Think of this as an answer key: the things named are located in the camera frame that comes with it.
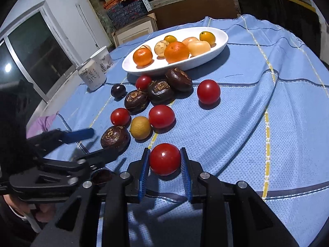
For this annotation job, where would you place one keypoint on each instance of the red cherry tomato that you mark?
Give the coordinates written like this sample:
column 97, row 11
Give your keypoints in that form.
column 208, row 91
column 164, row 159
column 143, row 82
column 120, row 116
column 161, row 116

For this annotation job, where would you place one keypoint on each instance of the blue striped tablecloth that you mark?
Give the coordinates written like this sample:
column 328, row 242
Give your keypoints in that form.
column 244, row 113

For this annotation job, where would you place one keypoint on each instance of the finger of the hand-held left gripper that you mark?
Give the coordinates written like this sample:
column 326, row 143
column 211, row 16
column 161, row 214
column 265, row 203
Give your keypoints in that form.
column 102, row 155
column 79, row 133

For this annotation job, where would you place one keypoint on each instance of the brown board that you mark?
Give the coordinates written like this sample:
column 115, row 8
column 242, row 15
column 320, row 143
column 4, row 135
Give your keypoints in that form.
column 192, row 11

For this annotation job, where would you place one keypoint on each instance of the dark water chestnut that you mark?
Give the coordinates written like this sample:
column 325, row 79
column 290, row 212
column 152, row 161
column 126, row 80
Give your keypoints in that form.
column 179, row 79
column 160, row 92
column 136, row 101
column 115, row 136

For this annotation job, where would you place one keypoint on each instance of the wooden picture frame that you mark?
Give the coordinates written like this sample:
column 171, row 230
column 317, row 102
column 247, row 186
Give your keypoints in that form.
column 133, row 30

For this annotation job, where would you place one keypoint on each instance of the large yellow tomato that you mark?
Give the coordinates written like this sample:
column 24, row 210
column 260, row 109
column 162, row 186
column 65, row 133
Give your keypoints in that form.
column 207, row 37

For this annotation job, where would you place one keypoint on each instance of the person's left hand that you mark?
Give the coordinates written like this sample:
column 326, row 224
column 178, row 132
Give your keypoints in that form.
column 45, row 212

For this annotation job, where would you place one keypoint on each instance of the small yellow tomato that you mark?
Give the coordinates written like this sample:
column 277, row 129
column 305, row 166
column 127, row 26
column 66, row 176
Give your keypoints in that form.
column 170, row 38

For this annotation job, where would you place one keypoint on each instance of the pale loquat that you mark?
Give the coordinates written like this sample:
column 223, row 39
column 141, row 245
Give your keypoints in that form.
column 145, row 47
column 160, row 47
column 200, row 48
column 190, row 40

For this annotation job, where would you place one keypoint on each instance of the patterned storage boxes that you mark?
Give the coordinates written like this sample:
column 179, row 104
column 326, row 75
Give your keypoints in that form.
column 123, row 11

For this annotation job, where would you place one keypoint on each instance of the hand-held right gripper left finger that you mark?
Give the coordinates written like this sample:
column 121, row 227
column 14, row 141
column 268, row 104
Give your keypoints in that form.
column 144, row 175

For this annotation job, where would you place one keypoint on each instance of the window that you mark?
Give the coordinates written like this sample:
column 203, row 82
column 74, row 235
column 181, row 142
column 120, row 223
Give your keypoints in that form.
column 38, row 54

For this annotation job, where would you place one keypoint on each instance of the white oval plate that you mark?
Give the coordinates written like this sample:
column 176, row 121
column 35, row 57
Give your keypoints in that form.
column 213, row 46

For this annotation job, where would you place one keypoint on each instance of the large orange mandarin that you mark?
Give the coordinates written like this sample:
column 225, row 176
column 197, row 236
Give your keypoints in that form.
column 176, row 52

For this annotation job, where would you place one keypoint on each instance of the white paper cup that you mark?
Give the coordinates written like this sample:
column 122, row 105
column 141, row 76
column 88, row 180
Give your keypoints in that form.
column 104, row 58

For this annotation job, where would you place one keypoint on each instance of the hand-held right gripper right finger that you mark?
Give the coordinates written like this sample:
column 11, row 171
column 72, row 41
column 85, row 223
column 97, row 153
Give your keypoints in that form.
column 185, row 175

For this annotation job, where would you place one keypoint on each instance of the white drink can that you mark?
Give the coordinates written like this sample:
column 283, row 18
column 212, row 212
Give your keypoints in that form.
column 92, row 76

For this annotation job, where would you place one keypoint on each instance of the white door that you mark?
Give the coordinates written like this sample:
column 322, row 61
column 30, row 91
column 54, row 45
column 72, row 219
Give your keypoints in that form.
column 86, row 25

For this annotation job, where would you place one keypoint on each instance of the tan longan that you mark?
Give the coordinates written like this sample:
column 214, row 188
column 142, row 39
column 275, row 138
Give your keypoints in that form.
column 140, row 127

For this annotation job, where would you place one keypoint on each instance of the small orange mandarin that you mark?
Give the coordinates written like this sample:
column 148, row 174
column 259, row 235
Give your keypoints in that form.
column 142, row 56

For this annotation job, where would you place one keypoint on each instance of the pink cloth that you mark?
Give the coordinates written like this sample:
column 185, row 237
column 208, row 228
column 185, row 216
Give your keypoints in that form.
column 42, row 124

